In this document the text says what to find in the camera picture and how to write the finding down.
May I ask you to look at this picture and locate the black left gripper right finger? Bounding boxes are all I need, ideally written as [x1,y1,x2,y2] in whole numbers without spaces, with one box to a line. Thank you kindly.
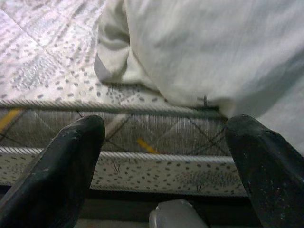
[225,114,304,228]

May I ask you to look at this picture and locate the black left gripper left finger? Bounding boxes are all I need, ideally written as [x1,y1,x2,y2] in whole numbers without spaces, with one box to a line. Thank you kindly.
[0,115,106,228]

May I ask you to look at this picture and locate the grey robot left leg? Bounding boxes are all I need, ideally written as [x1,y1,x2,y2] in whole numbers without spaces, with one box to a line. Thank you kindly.
[148,199,207,228]

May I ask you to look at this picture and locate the white quilted mattress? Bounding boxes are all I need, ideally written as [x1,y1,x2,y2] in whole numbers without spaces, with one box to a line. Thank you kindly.
[0,0,249,198]

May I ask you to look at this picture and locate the white pillow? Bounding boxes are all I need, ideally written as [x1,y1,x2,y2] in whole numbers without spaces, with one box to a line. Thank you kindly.
[94,0,304,152]

